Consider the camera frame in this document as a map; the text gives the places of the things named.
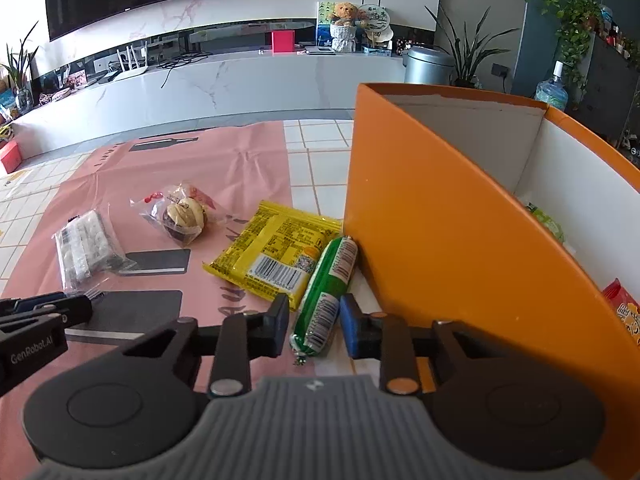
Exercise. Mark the long-leaf potted plant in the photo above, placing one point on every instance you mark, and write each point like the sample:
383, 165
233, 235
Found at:
467, 55

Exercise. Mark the green snack packet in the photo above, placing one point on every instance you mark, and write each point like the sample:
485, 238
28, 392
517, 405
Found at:
547, 222

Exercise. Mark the pink printed mat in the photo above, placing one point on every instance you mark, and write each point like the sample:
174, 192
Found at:
150, 170

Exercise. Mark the white router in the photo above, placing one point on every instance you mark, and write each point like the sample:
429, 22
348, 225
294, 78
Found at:
132, 71

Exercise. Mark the white marble tv console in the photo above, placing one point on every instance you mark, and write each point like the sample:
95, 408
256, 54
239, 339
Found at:
225, 85

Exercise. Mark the yellow noodle packet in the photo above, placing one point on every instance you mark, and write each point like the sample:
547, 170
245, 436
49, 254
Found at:
270, 245

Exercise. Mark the trailing ivy plant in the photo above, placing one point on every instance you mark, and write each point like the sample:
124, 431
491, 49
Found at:
580, 20

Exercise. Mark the plant in glass vase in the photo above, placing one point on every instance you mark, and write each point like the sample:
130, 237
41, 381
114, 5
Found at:
20, 80

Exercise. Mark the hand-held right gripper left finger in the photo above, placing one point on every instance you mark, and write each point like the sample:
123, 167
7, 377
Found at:
280, 320

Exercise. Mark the teddy bear in white pot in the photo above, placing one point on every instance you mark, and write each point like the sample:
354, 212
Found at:
345, 25

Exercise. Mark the round decorative fan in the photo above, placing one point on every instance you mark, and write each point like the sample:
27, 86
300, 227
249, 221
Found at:
377, 17

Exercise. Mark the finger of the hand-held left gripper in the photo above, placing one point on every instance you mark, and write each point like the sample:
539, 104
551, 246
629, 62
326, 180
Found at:
35, 303
75, 310

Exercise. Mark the red box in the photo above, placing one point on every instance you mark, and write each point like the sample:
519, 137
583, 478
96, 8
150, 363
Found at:
283, 42

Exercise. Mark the wrapped muffin packet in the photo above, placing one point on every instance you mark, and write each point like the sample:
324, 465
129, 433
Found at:
182, 217

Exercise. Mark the pink floor mat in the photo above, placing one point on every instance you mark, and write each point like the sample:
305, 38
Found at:
320, 170

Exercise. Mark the green sausage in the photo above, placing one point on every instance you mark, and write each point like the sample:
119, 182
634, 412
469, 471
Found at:
325, 290

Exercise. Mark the clear packet white candies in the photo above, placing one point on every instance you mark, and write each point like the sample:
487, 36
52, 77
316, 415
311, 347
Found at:
82, 250

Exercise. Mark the blue picture card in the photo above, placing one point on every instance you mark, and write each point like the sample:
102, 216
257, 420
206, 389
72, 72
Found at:
323, 22

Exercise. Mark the blue water bottle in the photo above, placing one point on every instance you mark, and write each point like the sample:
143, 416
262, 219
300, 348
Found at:
550, 92

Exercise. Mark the orange cardboard box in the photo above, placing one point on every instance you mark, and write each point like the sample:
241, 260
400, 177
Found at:
450, 235

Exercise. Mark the dark cabinet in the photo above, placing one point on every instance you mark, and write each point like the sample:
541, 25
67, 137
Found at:
607, 85

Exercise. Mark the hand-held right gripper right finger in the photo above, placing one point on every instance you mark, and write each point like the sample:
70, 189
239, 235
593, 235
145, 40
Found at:
350, 330

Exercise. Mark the black wall socket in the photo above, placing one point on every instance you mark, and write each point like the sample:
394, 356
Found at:
500, 69

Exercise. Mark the silver tablet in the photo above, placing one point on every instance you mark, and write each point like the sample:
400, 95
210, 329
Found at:
320, 50

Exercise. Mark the silver trash can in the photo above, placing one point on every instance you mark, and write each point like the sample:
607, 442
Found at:
427, 65

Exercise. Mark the red snack packet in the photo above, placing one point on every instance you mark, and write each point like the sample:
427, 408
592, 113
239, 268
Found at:
625, 310

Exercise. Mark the pink box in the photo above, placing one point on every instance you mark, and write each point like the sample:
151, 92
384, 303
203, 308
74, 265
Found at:
10, 156

